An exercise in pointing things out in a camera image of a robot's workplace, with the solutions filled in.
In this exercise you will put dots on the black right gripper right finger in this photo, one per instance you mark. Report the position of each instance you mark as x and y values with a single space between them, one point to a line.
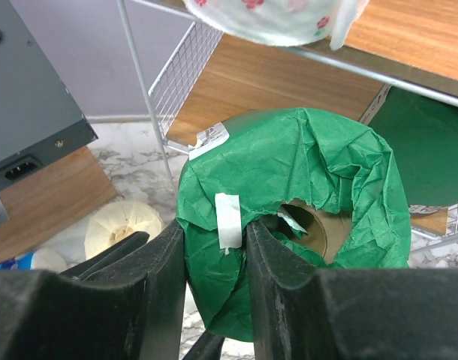
303 312

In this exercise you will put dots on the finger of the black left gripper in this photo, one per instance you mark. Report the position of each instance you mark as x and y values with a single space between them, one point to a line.
207 347
107 257

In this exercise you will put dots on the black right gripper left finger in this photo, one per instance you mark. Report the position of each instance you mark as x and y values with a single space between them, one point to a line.
130 309

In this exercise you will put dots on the beige brown paper roll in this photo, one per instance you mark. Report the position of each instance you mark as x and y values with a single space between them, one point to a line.
118 220

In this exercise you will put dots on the green roll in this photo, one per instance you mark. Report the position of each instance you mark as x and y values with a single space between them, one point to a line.
264 159
423 134

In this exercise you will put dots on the green roll front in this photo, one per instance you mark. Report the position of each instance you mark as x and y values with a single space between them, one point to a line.
423 134

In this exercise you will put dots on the short floral paper roll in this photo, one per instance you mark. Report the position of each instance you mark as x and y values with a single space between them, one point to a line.
281 23

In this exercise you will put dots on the blue Tempo roll left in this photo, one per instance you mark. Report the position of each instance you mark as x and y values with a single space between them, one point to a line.
42 258

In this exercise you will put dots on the wooden base board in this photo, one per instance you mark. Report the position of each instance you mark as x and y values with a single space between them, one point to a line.
47 202

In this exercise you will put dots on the dark grey rack panel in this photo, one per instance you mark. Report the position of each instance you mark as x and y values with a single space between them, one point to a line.
40 122

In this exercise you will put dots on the white wire wooden shelf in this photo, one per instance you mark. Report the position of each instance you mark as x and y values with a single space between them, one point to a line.
411 45

